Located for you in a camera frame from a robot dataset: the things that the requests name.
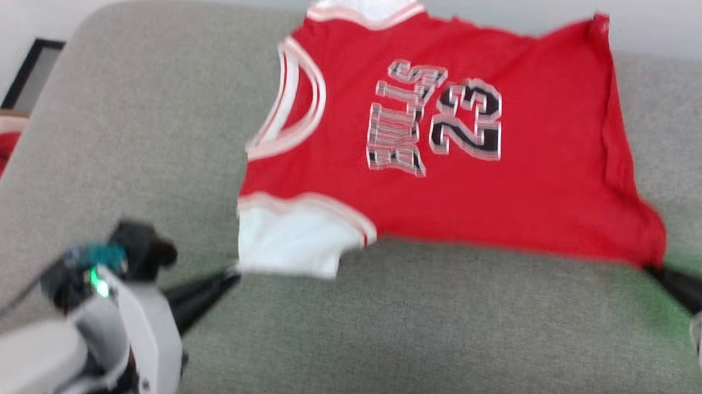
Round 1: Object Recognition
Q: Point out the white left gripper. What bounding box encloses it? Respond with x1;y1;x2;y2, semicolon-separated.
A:
61;264;243;394

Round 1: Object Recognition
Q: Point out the red and white basketball jersey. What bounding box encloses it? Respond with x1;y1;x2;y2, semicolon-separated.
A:
233;0;678;294

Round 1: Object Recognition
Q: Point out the grey fabric sofa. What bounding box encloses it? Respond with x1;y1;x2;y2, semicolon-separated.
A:
0;0;702;394

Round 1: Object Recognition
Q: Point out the black picture frame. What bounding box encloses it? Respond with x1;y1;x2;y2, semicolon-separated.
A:
1;37;66;114

